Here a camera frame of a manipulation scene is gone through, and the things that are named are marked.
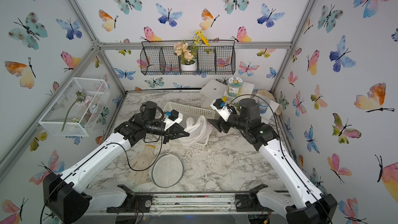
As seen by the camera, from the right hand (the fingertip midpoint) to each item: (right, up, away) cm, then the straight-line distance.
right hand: (215, 111), depth 69 cm
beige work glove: (-40, -31, +17) cm, 53 cm away
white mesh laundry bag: (-24, -30, +10) cm, 40 cm away
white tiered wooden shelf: (0, +13, +32) cm, 35 cm away
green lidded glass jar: (+11, +12, +14) cm, 21 cm away
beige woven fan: (+43, +11, +50) cm, 66 cm away
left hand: (-12, -9, -2) cm, 15 cm away
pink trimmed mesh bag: (-7, -9, +2) cm, 12 cm away
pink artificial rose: (-64, +6, +6) cm, 64 cm away
